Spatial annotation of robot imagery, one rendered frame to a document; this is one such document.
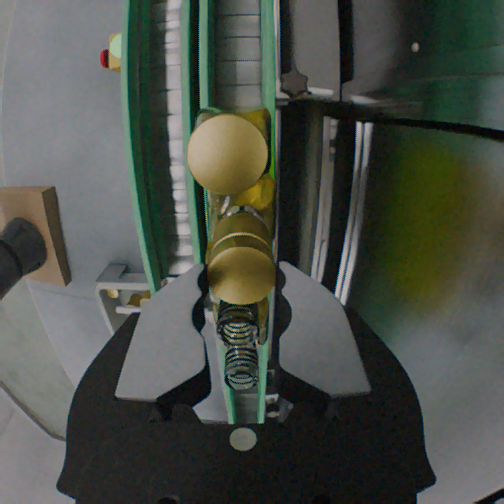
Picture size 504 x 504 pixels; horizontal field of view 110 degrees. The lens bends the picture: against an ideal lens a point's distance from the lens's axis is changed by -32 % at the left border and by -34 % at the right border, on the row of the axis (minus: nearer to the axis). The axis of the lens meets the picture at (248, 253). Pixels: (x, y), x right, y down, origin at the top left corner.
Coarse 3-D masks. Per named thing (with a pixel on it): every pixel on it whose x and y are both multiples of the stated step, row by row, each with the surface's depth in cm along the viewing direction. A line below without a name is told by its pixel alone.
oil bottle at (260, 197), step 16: (208, 192) 19; (240, 192) 18; (256, 192) 18; (272, 192) 19; (208, 208) 19; (224, 208) 18; (256, 208) 18; (272, 208) 19; (208, 224) 20; (272, 224) 19; (272, 240) 21
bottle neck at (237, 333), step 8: (224, 304) 18; (232, 304) 18; (248, 304) 18; (256, 304) 19; (224, 312) 17; (232, 312) 17; (240, 312) 17; (248, 312) 17; (256, 312) 18; (224, 320) 17; (232, 320) 16; (240, 320) 17; (248, 320) 17; (256, 320) 17; (216, 328) 17; (224, 328) 17; (232, 328) 19; (240, 328) 19; (248, 328) 18; (256, 328) 17; (224, 336) 17; (232, 336) 18; (240, 336) 18; (248, 336) 18; (256, 336) 17; (232, 344) 18; (240, 344) 18; (248, 344) 18
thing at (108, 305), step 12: (96, 288) 51; (108, 288) 51; (120, 288) 51; (132, 288) 51; (144, 288) 51; (108, 300) 56; (120, 300) 62; (108, 312) 56; (108, 324) 56; (120, 324) 61
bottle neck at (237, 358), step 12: (228, 348) 22; (240, 348) 21; (252, 348) 22; (228, 360) 21; (240, 360) 20; (252, 360) 20; (228, 372) 19; (240, 372) 19; (252, 372) 19; (228, 384) 20; (240, 384) 21; (252, 384) 20
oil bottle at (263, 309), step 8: (216, 304) 25; (264, 304) 25; (216, 312) 24; (264, 312) 24; (216, 320) 24; (264, 320) 24; (264, 328) 24; (216, 336) 25; (264, 336) 25; (224, 344) 25
